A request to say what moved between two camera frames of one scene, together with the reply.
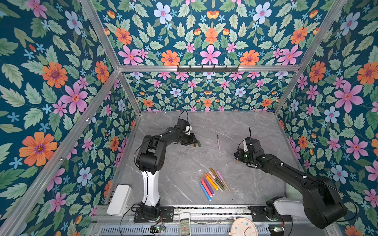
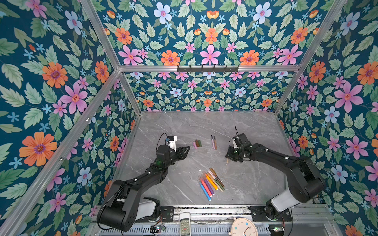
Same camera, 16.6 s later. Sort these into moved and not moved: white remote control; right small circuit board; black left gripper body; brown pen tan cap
Moved: black left gripper body
Not moved: right small circuit board; white remote control; brown pen tan cap
